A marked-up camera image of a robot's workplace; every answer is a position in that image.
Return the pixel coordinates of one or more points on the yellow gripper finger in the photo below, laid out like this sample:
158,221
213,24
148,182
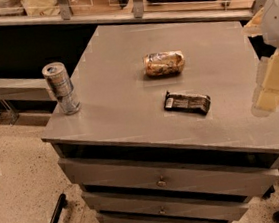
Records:
254,28
266,96

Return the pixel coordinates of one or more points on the tall silver can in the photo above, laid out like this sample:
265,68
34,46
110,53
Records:
59,82

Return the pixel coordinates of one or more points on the black snack packet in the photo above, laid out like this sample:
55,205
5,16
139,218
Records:
194,103

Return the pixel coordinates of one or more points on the grey drawer cabinet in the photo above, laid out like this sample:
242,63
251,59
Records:
122,113

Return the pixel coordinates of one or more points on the top grey drawer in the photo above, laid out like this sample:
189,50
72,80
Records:
169,176

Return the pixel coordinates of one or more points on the middle grey drawer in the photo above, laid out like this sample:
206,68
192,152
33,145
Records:
164,206

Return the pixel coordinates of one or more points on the low grey bench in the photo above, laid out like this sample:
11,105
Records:
25,89

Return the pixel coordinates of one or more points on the grey shelf ledge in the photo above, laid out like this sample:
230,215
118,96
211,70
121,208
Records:
118,18

